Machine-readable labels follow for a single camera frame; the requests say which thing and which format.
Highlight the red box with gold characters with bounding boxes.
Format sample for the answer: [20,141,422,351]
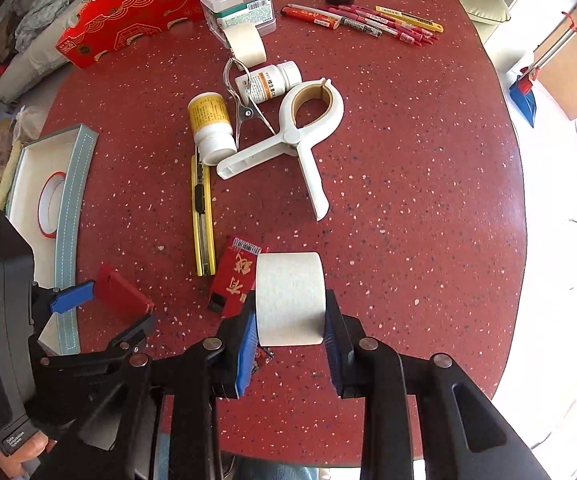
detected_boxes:
[207,236,269,318]

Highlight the white grey pen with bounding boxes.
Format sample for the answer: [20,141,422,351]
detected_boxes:
[288,3,382,38]

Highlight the white masking tape roll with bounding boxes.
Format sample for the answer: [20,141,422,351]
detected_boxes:
[255,252,327,347]

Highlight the white pill bottle red text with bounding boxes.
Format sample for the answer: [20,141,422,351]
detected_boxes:
[235,61,303,104]

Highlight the red cardboard tray box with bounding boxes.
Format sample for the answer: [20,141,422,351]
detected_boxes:
[55,0,204,70]

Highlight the red broom handles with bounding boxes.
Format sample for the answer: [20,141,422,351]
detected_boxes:
[517,12,577,96]

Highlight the yellow label white pill bottle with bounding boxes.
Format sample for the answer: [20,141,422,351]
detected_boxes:
[188,92,236,166]

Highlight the small red box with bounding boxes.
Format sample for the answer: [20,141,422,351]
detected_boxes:
[93,263,154,325]

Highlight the large white plastic clamp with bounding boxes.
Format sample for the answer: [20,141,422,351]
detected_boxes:
[217,78,344,221]

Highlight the white tray with grey rim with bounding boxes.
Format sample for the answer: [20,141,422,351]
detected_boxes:
[5,122,100,356]

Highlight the red marker pen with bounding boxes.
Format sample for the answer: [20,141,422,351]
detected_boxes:
[281,6,341,30]

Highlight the person's left hand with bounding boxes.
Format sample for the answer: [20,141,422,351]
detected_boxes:
[0,431,50,479]

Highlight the blue dustpan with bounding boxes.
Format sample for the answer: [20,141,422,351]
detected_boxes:
[509,66,538,127]

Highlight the yellow slim utility knife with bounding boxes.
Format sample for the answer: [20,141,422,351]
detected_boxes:
[374,6,444,34]

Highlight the clear plastic storage box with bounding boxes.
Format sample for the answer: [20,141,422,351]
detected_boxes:
[200,0,276,44]

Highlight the wide white tape roll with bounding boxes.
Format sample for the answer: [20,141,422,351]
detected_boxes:
[223,23,267,68]

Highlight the silver metal clip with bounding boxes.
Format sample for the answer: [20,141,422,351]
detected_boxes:
[222,56,274,146]

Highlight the red edged tape roll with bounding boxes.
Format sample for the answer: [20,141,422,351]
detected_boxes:
[37,171,66,238]

